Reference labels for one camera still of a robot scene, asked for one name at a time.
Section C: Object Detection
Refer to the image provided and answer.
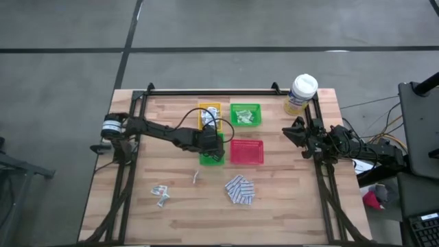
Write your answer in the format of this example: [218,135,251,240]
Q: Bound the black pole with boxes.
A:
[412,71,439,96]

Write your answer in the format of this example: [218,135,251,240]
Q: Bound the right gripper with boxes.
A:
[281,116,325,159]

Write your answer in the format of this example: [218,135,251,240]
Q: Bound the black keyboard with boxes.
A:
[407,211,439,247]

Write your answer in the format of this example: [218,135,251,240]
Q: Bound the red cloth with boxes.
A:
[362,190,384,210]

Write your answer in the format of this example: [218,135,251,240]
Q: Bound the grey cloth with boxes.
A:
[372,183,389,203]

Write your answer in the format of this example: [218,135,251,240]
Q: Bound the grey metal stand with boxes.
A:
[0,136,56,247]

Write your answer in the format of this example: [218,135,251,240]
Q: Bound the green plastic mesh basket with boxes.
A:
[229,103,263,128]
[199,132,226,167]

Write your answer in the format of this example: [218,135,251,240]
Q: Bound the thin floor cable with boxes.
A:
[339,95,401,110]

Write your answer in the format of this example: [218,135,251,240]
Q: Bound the red plastic mesh basket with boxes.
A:
[229,139,265,165]

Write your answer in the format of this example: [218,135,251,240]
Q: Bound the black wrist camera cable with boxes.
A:
[205,118,236,144]

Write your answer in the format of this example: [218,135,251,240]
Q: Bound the yellow black cable bundle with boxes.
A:
[368,115,409,154]

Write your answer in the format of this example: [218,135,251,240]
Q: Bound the white paper sheet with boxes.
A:
[353,159,377,175]

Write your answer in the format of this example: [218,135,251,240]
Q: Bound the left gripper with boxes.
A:
[187,125,226,163]

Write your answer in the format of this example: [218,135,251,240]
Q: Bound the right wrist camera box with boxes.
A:
[310,118,325,134]

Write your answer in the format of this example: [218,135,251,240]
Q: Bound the dark grey panel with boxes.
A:
[397,171,439,217]

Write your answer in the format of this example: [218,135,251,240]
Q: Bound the long black arm cable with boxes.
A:
[174,107,220,133]

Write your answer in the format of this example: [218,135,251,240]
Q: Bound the Lysol wipes canister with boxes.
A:
[283,73,319,117]

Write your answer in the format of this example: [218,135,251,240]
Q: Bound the yellow plastic mesh basket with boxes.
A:
[197,102,224,133]

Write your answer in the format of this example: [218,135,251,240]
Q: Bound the black desk leg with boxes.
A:
[355,161,411,188]

